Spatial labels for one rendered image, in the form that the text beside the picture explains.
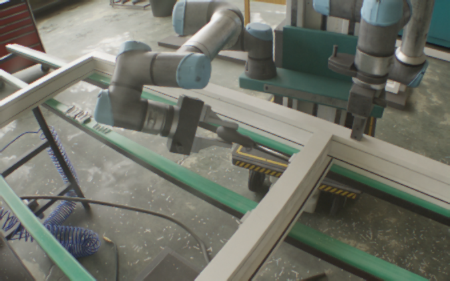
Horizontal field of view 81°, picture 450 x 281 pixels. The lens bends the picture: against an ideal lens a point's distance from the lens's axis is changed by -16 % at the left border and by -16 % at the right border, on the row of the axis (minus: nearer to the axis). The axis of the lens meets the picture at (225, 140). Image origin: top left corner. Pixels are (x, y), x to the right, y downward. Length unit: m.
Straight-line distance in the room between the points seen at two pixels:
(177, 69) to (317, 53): 0.92
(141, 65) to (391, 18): 0.49
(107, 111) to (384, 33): 0.56
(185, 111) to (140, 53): 0.16
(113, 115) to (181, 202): 1.23
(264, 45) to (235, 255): 1.00
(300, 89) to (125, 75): 0.86
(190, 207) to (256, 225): 1.26
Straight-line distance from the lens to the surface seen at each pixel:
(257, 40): 1.34
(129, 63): 0.68
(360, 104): 0.64
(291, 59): 1.48
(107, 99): 0.66
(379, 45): 0.61
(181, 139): 0.70
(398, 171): 0.77
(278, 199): 0.60
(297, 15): 1.44
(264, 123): 0.85
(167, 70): 0.63
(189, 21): 0.99
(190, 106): 0.69
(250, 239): 0.54
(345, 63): 0.66
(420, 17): 1.12
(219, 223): 1.71
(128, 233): 1.79
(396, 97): 2.84
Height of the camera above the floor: 1.40
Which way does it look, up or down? 40 degrees down
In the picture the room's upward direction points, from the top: 5 degrees counter-clockwise
